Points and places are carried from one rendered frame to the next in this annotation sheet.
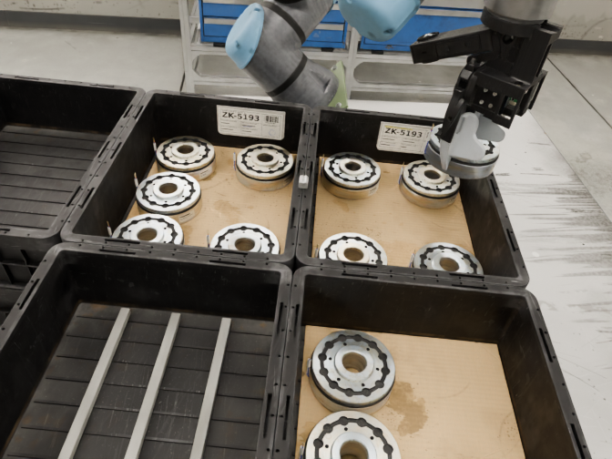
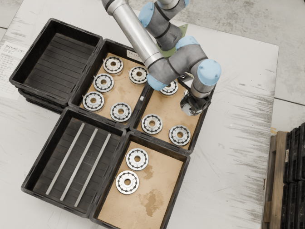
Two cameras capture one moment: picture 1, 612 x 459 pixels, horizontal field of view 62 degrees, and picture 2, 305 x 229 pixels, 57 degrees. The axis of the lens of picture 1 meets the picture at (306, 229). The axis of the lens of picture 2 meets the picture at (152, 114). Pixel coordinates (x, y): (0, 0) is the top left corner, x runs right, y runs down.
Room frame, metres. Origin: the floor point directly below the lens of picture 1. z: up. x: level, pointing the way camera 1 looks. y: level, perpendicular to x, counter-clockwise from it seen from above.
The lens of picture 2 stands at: (0.08, -0.16, 2.12)
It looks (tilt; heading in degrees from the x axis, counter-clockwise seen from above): 68 degrees down; 12
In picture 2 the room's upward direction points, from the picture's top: 11 degrees clockwise
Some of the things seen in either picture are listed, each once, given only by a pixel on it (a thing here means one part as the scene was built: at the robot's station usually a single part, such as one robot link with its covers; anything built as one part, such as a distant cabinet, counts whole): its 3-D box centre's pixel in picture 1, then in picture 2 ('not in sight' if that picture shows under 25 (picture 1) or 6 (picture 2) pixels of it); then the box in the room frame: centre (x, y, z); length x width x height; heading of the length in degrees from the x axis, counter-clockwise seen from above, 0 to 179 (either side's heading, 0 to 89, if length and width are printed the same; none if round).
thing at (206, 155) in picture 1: (185, 152); (113, 64); (0.74, 0.23, 0.86); 0.10 x 0.10 x 0.01
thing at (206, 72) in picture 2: not in sight; (206, 75); (0.60, -0.21, 1.30); 0.09 x 0.08 x 0.11; 49
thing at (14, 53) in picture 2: not in sight; (9, 69); (0.57, 0.78, 0.70); 0.33 x 0.23 x 0.01; 7
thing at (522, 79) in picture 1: (503, 66); (198, 97); (0.60, -0.22, 1.14); 0.09 x 0.08 x 0.12; 53
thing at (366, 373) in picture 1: (353, 362); (137, 158); (0.34, -0.07, 0.86); 0.05 x 0.05 x 0.01
